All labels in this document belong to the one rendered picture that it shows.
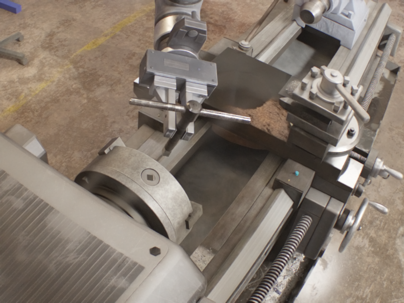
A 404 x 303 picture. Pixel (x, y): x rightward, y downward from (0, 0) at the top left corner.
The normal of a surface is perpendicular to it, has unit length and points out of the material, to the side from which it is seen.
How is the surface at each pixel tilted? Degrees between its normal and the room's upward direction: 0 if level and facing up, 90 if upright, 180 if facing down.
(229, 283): 36
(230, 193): 11
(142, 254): 0
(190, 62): 21
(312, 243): 90
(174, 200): 49
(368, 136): 0
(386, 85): 0
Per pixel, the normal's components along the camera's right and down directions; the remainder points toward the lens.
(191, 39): 0.03, 0.86
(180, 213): 0.79, 0.06
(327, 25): -0.52, 0.57
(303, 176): 0.08, -0.70
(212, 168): -0.09, -0.50
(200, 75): 0.36, -0.49
